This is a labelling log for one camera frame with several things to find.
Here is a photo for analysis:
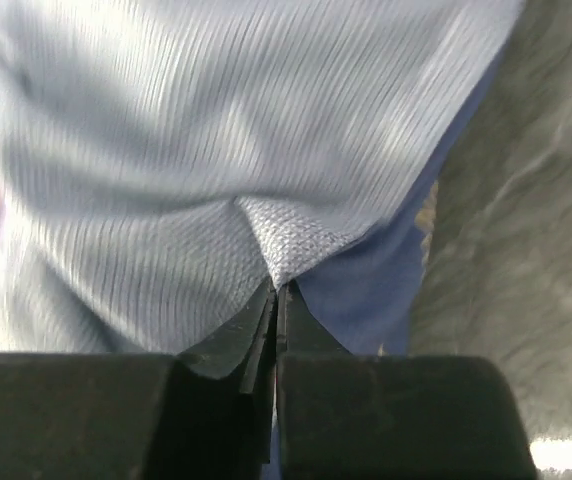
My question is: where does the blue fish print pillowcase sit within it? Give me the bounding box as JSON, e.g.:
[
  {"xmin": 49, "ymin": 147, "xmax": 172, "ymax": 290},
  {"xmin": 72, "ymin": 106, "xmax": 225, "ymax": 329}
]
[{"xmin": 0, "ymin": 0, "xmax": 527, "ymax": 480}]

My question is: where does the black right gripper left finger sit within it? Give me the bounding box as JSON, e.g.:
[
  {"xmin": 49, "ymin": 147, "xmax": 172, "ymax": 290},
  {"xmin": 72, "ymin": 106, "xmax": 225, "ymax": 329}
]
[{"xmin": 0, "ymin": 285, "xmax": 276, "ymax": 479}]

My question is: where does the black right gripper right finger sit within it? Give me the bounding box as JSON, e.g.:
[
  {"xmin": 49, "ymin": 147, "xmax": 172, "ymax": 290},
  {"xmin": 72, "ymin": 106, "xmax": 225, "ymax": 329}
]
[{"xmin": 276, "ymin": 284, "xmax": 537, "ymax": 480}]

